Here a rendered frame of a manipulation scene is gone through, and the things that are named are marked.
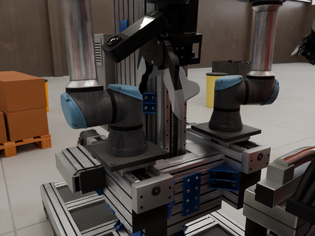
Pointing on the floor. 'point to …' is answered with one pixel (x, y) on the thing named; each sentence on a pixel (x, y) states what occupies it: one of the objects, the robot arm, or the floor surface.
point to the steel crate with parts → (232, 67)
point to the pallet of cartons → (22, 112)
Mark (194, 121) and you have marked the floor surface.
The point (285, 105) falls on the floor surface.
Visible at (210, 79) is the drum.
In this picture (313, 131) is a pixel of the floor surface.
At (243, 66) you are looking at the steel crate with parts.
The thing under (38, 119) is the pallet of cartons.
